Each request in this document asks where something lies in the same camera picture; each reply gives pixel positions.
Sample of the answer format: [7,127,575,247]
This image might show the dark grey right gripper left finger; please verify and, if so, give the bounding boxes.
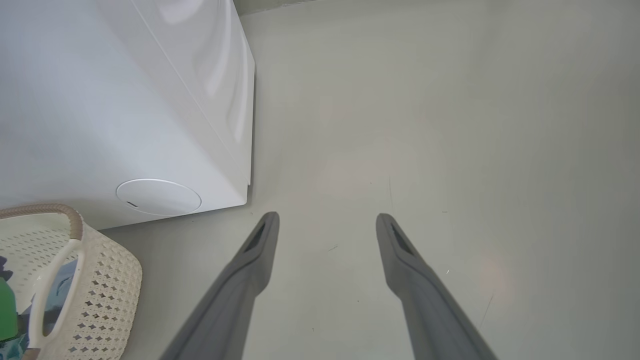
[160,211,281,360]

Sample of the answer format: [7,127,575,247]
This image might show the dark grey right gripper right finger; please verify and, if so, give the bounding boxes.
[375,213,499,360]

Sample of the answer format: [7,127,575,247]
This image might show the blue garment with orange print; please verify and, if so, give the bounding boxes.
[0,256,80,360]

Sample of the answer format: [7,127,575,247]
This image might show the white front-load washing machine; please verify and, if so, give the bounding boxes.
[0,0,256,232]

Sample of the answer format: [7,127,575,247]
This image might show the cream perforated laundry basket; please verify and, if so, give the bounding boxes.
[0,203,144,360]

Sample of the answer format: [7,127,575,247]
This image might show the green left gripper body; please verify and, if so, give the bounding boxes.
[0,276,20,344]

